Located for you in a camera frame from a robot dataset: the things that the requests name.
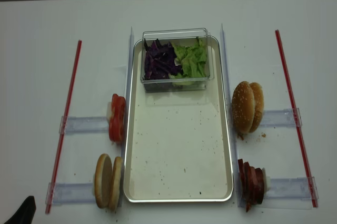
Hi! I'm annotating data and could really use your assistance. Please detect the bun slice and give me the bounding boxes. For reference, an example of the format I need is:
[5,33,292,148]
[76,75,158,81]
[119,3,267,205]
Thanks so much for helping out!
[108,157,123,211]
[94,154,113,208]

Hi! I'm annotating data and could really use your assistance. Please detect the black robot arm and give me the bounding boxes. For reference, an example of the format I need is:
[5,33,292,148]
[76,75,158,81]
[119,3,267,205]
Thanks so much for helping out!
[4,196,36,224]

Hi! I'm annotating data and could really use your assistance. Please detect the green lettuce leaves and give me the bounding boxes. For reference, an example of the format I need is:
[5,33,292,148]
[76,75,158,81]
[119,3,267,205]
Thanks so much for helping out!
[168,37,207,79]

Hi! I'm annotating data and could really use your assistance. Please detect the tomato slices stack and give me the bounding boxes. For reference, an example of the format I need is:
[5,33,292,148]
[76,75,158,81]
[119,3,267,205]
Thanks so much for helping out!
[108,94,126,144]

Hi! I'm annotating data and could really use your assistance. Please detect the white tomato stopper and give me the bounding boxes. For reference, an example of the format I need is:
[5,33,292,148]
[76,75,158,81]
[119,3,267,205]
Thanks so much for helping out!
[106,101,112,123]

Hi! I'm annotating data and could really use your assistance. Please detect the meat patty slices stack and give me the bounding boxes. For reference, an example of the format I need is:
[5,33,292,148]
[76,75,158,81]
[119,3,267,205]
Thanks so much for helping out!
[238,159,265,212]

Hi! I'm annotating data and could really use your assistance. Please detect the white meat stopper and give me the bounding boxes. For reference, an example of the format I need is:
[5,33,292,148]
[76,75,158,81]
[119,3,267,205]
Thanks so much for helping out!
[262,168,271,194]

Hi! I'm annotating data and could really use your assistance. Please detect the purple cabbage pieces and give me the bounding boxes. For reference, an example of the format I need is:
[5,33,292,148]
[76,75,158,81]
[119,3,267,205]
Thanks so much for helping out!
[144,39,183,80]

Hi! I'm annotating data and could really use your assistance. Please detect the clear plastic container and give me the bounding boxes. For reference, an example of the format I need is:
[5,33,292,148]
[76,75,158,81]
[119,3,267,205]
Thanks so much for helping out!
[140,28,214,93]

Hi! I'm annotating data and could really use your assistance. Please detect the silver metal tray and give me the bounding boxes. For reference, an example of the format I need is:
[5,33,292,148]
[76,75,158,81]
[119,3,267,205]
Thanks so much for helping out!
[124,37,234,203]

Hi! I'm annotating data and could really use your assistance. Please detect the sesame bun top front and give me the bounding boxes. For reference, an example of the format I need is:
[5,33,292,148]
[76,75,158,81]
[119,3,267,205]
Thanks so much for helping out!
[232,81,255,134]

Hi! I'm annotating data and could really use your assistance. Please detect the sesame bun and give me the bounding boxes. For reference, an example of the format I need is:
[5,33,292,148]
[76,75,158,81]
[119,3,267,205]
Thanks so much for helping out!
[232,81,255,134]
[249,82,264,133]

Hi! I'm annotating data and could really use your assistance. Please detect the sesame bun top rear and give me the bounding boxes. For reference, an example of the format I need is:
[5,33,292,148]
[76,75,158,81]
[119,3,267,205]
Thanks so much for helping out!
[249,82,264,133]

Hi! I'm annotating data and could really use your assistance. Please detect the upper left clear holder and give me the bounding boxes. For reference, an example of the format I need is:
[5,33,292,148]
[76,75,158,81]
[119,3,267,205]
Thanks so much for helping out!
[59,116,108,134]

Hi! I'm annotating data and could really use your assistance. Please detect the clear holder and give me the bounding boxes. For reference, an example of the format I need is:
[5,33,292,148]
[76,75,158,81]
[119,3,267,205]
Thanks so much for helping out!
[45,183,95,205]
[251,177,319,210]
[59,116,108,134]
[260,108,302,128]

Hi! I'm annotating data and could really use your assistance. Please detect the left red rod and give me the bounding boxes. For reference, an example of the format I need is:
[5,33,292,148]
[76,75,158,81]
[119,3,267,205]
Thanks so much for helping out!
[45,40,82,215]

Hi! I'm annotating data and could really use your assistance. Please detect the red rod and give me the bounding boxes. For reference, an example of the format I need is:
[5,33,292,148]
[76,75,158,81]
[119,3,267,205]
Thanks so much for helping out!
[45,40,82,215]
[275,29,318,208]

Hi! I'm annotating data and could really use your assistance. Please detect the upper right clear holder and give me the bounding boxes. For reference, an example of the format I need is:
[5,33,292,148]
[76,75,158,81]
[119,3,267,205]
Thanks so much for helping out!
[260,108,302,128]

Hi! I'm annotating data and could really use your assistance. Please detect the lower left clear holder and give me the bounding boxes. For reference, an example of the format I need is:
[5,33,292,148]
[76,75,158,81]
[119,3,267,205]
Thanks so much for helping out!
[45,183,95,205]

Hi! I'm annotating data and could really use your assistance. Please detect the lower right clear holder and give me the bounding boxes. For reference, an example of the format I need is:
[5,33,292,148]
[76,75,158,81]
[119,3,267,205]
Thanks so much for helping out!
[251,177,319,210]

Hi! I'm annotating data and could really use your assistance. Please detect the right red rod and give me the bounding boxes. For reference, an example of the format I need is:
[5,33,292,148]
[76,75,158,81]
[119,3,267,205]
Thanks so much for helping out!
[275,29,318,208]

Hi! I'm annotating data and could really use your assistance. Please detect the right clear vertical rail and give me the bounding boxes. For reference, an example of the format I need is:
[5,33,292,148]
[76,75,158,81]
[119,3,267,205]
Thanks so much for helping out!
[220,24,244,208]

